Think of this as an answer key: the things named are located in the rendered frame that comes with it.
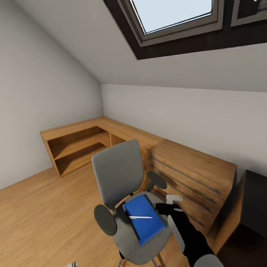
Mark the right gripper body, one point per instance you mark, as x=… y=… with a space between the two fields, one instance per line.
x=163 y=207

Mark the desk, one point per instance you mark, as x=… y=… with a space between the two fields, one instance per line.
x=254 y=204

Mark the swivel chair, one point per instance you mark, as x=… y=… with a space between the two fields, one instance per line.
x=119 y=172

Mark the fixed window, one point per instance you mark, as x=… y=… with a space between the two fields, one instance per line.
x=159 y=28

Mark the cabinet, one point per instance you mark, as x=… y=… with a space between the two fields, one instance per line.
x=235 y=245
x=202 y=180

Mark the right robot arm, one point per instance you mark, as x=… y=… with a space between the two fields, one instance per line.
x=191 y=241

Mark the folder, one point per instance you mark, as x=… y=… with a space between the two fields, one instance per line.
x=145 y=229

